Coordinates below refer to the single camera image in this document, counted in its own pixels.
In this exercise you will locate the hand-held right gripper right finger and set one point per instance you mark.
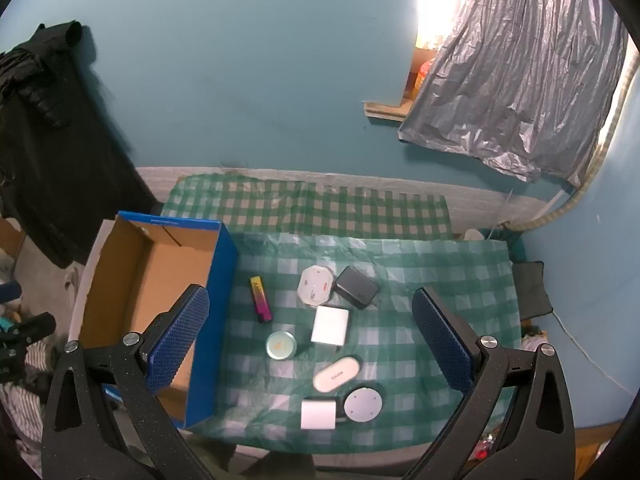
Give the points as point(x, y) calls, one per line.
point(441, 341)

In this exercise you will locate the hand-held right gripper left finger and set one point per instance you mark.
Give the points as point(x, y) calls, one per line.
point(177, 340)

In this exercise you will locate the blue cardboard box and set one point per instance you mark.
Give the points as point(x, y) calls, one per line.
point(150, 270)

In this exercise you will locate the pink and yellow lighter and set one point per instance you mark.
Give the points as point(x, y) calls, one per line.
point(261, 300)

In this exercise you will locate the black round tape dispenser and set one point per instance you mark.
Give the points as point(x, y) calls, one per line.
point(364, 404)

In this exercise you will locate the teal round tin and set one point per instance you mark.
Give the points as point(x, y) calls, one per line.
point(281, 345)

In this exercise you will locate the white oval case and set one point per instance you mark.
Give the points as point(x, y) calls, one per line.
point(337, 374)

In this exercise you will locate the small white cube charger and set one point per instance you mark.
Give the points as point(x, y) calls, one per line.
point(318, 414)

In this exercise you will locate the green checkered tablecloth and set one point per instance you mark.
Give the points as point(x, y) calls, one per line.
point(400, 270)

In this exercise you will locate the black charger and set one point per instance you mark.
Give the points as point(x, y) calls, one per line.
point(356, 287)

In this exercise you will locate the dark cushion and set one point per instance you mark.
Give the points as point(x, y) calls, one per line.
point(531, 287)

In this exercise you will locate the white octagonal box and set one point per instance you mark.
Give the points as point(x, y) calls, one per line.
point(315, 285)

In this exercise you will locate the white mattress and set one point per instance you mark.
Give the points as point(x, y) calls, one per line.
point(490, 197)

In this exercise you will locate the striped grey white cloth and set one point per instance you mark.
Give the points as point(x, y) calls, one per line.
point(25, 390)

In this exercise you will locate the black hanging clothing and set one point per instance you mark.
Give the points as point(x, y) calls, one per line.
point(55, 145)

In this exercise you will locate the silver plastic sheet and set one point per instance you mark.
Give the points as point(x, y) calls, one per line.
point(515, 70)

